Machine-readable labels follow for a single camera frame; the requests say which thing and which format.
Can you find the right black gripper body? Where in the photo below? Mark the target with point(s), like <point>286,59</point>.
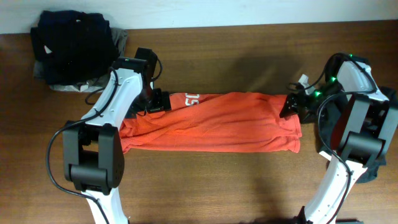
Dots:
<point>310,102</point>

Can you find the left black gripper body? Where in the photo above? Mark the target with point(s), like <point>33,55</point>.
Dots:
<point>152,101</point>

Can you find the red printed t-shirt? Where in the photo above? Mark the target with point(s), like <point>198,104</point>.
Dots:
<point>232,122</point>

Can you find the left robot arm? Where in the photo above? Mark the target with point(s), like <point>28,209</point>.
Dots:
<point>92,152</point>

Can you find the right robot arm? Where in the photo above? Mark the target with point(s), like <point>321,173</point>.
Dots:
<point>345,75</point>

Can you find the dark grey t-shirt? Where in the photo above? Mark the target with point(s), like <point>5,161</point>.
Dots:
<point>360,129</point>

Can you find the black folded garment on pile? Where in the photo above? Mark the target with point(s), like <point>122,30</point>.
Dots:
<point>73,46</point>

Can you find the grey folded garment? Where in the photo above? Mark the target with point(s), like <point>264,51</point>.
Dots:
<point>119,37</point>

